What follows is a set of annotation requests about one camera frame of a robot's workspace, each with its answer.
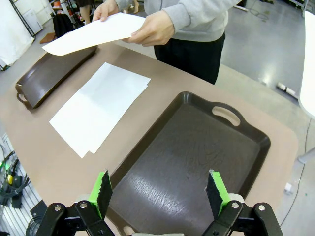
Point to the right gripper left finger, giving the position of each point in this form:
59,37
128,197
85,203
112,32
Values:
103,194

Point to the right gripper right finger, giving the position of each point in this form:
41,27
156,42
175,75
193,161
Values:
215,194

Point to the white A4 paper sheet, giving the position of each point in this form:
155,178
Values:
98,108
93,37
83,154

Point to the person's left forearm grey sleeve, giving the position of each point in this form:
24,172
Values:
192,12

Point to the person's right forearm grey sleeve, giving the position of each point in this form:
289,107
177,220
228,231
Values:
121,3

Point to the person's left hand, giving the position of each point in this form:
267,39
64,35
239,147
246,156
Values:
155,32

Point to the person's right hand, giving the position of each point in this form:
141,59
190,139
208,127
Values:
105,11

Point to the brown plastic serving tray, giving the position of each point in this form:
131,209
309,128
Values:
184,159
49,76

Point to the white power adapter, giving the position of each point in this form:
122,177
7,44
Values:
288,188

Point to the white power strip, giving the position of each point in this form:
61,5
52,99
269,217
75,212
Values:
286,89

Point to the person in grey hoodie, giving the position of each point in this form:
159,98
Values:
192,61

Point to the white office table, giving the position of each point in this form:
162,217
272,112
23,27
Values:
309,73

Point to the brown cardboard piece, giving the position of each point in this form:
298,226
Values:
48,38

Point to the black bag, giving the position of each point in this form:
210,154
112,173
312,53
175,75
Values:
62,24

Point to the white cabinet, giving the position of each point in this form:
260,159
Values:
33,22

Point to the white fabric screen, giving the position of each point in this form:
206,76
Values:
9,32

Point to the black metal bracket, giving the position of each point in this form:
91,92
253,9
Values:
39,209

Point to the aluminium profile base frame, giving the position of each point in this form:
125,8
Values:
17,216

